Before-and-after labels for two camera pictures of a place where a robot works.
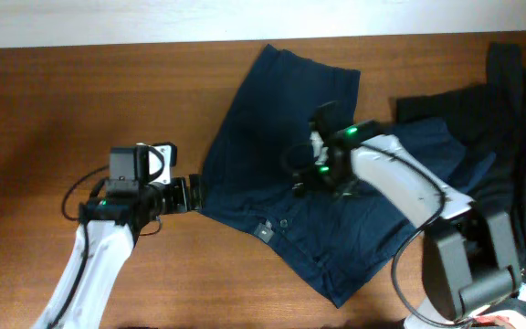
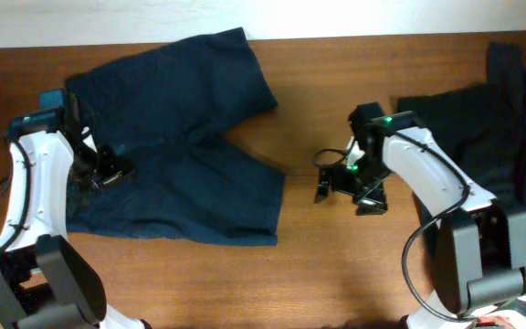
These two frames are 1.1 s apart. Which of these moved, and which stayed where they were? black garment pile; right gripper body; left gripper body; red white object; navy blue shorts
Moved: left gripper body; navy blue shorts; right gripper body
Stayed: red white object; black garment pile
